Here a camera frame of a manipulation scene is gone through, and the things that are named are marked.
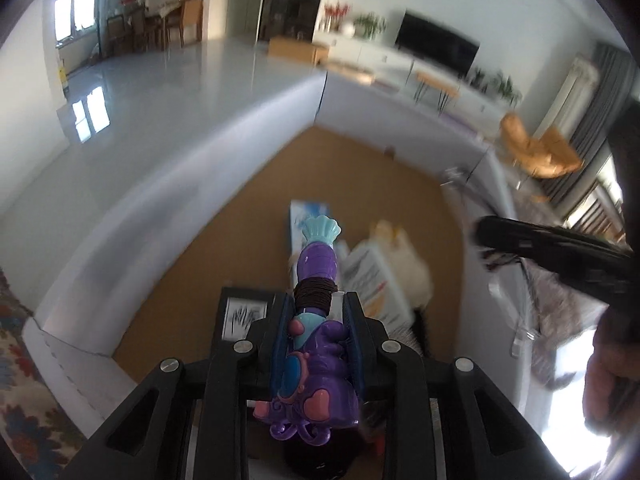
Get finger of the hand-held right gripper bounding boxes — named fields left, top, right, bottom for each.
left=472, top=215, right=637, bottom=307

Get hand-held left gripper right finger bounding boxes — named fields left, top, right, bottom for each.
left=341, top=290, right=568, bottom=480

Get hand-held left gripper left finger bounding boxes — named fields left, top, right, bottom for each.
left=75, top=287, right=297, bottom=480

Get purple toy with teal tip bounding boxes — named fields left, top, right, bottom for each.
left=252, top=215, right=362, bottom=448

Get white bottle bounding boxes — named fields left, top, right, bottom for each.
left=342, top=242, right=416, bottom=331

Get white knitted cloth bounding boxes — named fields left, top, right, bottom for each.
left=369, top=219, right=434, bottom=307

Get large white storage box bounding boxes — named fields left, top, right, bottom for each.
left=22, top=67, right=531, bottom=480

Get person's right hand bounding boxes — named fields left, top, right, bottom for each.
left=585, top=339, right=640, bottom=430

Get black box with hand drawing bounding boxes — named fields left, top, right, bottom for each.
left=216, top=286, right=282, bottom=357

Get orange lounge chair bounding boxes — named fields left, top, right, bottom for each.
left=500, top=112, right=586, bottom=181

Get light blue flat box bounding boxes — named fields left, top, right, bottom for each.
left=288, top=200, right=334, bottom=286

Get grey curtain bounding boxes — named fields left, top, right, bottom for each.
left=542, top=42, right=632, bottom=211

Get white standing air conditioner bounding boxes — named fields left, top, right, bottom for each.
left=532, top=55, right=601, bottom=136

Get large potted plant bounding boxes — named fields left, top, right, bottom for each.
left=490, top=72, right=524, bottom=109

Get wooden bench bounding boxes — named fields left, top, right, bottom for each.
left=415, top=71, right=461, bottom=111

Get black television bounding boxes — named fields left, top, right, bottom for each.
left=395, top=10, right=481, bottom=77

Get patterned floor rug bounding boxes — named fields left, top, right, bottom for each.
left=0, top=265, right=87, bottom=480

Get white television cabinet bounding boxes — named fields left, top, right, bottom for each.
left=312, top=39, right=506, bottom=122

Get leafy potted plant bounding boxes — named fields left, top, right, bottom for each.
left=354, top=12, right=389, bottom=41

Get red flowers in vase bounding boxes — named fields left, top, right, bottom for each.
left=324, top=2, right=353, bottom=31

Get wooden dining table set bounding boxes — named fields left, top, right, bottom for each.
left=102, top=0, right=206, bottom=56

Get brown elastic cord winding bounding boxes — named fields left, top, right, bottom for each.
left=294, top=280, right=337, bottom=320

